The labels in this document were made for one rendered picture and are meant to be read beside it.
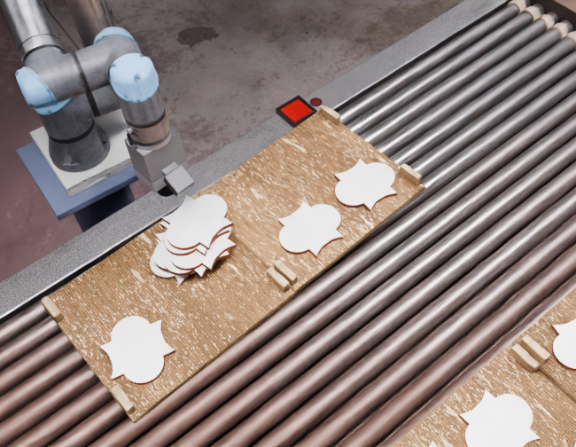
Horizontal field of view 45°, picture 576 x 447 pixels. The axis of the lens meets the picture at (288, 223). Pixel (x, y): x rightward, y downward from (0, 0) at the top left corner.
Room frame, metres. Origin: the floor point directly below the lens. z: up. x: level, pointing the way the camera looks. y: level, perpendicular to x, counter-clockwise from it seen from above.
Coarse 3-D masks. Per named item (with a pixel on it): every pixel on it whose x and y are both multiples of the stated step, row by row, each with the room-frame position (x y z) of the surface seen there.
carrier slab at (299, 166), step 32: (320, 128) 1.21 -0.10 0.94; (256, 160) 1.12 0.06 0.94; (288, 160) 1.11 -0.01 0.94; (320, 160) 1.10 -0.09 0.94; (352, 160) 1.09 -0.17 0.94; (384, 160) 1.09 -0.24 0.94; (224, 192) 1.03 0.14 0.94; (256, 192) 1.02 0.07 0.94; (288, 192) 1.01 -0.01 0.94; (320, 192) 1.00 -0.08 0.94; (416, 192) 0.98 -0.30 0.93; (256, 224) 0.93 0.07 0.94; (352, 224) 0.91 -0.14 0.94; (288, 256) 0.83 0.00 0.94; (320, 256) 0.83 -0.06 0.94
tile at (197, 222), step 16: (192, 208) 0.93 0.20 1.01; (208, 208) 0.92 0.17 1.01; (224, 208) 0.92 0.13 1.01; (176, 224) 0.89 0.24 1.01; (192, 224) 0.88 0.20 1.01; (208, 224) 0.88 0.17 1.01; (224, 224) 0.88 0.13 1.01; (176, 240) 0.84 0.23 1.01; (192, 240) 0.84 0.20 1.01; (208, 240) 0.84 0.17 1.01
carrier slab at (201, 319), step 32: (128, 256) 0.87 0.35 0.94; (256, 256) 0.84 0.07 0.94; (64, 288) 0.80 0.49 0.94; (96, 288) 0.79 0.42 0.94; (128, 288) 0.78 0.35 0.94; (160, 288) 0.78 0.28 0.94; (192, 288) 0.77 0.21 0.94; (224, 288) 0.77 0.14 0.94; (256, 288) 0.76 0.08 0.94; (64, 320) 0.72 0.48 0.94; (96, 320) 0.71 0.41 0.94; (192, 320) 0.70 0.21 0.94; (224, 320) 0.69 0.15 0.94; (256, 320) 0.68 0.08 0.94; (96, 352) 0.64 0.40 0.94; (192, 352) 0.62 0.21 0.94; (128, 384) 0.57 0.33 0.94; (160, 384) 0.56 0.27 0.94; (128, 416) 0.50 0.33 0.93
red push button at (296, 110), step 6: (294, 102) 1.31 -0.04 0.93; (300, 102) 1.31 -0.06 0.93; (282, 108) 1.29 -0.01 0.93; (288, 108) 1.29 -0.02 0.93; (294, 108) 1.29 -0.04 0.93; (300, 108) 1.29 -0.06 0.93; (306, 108) 1.29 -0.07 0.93; (288, 114) 1.27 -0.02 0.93; (294, 114) 1.27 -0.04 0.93; (300, 114) 1.26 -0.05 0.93; (306, 114) 1.26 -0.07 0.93; (294, 120) 1.25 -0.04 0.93
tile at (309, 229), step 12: (324, 204) 0.96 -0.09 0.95; (288, 216) 0.93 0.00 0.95; (300, 216) 0.93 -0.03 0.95; (312, 216) 0.93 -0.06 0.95; (324, 216) 0.93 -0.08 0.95; (336, 216) 0.92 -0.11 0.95; (288, 228) 0.90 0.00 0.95; (300, 228) 0.90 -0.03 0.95; (312, 228) 0.90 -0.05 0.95; (324, 228) 0.89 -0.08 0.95; (336, 228) 0.89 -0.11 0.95; (288, 240) 0.87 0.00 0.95; (300, 240) 0.87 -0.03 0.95; (312, 240) 0.86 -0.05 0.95; (324, 240) 0.86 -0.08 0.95; (288, 252) 0.84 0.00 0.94; (300, 252) 0.84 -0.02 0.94; (312, 252) 0.83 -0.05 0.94
